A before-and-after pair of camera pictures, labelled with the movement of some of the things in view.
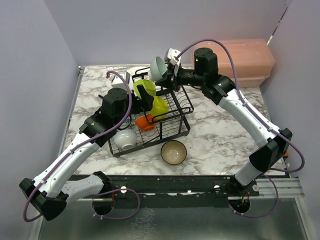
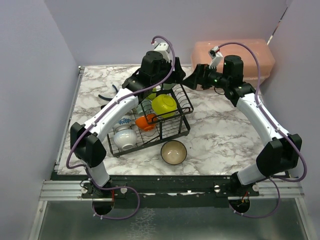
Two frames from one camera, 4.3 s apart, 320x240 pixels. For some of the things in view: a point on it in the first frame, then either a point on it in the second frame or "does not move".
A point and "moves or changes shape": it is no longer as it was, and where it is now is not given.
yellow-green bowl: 159,107 moves or changes shape
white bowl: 125,139 does not move
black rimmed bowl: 173,152 does not move
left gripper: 145,103 → 177,75
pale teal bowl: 157,69 moves or changes shape
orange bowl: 145,122 does not move
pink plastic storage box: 254,59 does not move
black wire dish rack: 171,121 does not move
